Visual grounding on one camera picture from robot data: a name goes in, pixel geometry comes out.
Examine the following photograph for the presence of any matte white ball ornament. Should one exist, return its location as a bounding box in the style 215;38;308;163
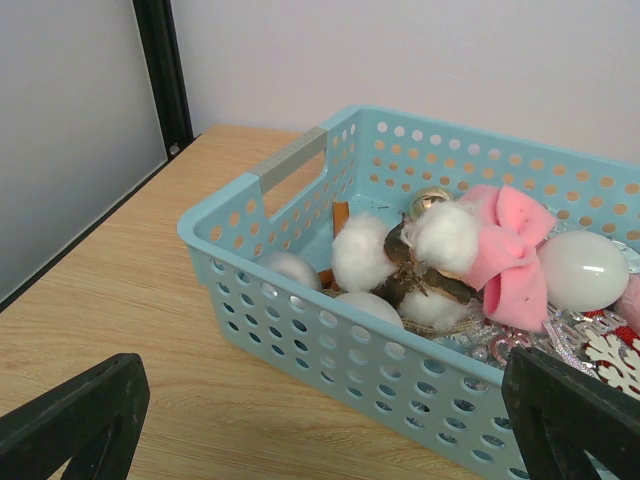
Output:
336;292;404;328

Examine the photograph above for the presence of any white cotton boll ornament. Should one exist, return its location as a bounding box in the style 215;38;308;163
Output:
332;201;481;331

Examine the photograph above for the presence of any pink pompom ornament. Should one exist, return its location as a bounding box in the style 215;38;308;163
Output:
614;273;640;334

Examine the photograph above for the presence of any pink felt bow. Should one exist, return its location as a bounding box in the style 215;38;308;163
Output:
461;185;556;333

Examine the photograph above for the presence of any white snowflake red ornament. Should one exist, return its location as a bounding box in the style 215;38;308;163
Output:
584;326;639;400

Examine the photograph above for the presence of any white glossy ball ornament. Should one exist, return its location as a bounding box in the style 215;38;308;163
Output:
538;231;630;312

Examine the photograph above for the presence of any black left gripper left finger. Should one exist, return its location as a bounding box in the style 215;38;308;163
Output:
1;353;150;479

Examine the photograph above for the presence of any black frame post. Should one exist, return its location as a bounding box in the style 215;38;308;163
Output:
132;0;195;159

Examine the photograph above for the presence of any light blue perforated basket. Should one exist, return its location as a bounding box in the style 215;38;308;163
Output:
177;105;639;479

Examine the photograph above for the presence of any gold jingle bell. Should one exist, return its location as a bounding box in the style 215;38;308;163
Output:
409;186;455;220

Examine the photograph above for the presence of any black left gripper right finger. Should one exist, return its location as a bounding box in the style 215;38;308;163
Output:
501;347;639;480

